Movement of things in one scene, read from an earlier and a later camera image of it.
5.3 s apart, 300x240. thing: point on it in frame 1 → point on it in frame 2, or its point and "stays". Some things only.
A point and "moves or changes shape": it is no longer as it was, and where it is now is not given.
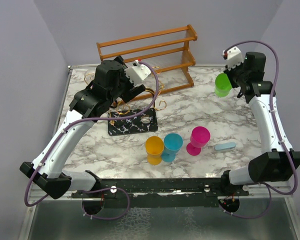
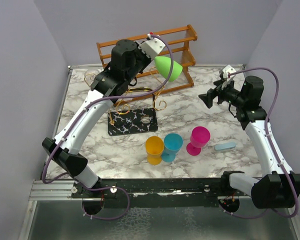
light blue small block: [222, 146] stays
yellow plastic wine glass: [154, 146] stays
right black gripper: [229, 73] → [208, 97]
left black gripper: [134, 90] → [147, 59]
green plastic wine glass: [223, 86] moves or changes shape
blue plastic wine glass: [173, 143] stays
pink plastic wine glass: [200, 136] stays
